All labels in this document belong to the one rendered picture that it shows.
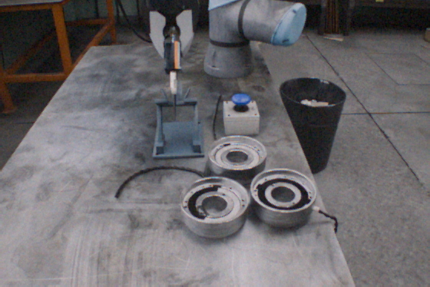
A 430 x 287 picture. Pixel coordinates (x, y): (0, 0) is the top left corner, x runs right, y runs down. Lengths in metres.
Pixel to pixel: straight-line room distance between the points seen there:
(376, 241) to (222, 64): 1.08
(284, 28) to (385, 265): 1.10
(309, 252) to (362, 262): 1.09
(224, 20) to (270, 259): 0.66
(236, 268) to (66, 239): 0.26
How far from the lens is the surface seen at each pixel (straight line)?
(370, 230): 1.79
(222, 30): 1.02
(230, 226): 0.55
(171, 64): 0.64
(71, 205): 0.66
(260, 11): 0.96
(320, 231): 0.60
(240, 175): 0.64
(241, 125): 0.78
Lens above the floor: 1.23
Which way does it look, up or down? 31 degrees down
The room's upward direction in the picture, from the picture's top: straight up
